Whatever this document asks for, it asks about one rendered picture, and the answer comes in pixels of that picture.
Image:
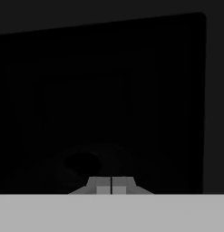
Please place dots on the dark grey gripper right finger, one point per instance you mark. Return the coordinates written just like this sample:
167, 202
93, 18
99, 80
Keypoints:
124, 184

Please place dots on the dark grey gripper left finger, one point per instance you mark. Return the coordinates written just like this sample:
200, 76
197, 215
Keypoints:
98, 184

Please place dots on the black microwave oven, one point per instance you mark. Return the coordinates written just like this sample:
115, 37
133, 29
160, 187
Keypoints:
116, 90

